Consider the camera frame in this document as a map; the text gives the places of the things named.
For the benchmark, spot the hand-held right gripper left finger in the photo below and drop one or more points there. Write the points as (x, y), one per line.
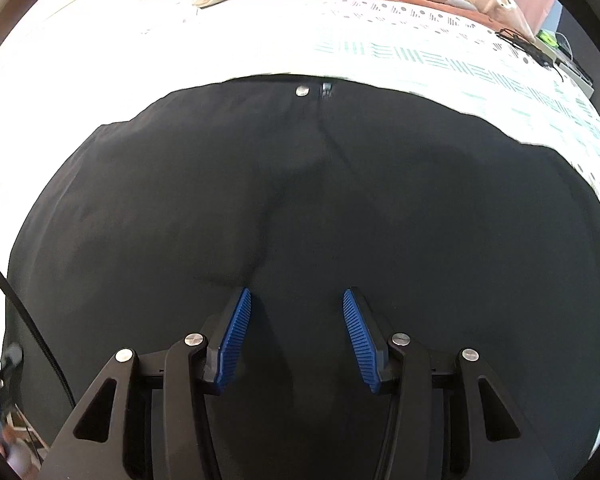
(232, 335)

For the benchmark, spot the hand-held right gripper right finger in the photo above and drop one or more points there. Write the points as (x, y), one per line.
(362, 340)

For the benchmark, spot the black jacket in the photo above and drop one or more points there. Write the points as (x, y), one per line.
(300, 200)

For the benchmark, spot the white nightstand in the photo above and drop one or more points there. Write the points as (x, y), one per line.
(572, 67)

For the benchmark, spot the green object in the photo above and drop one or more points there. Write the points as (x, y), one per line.
(547, 37)

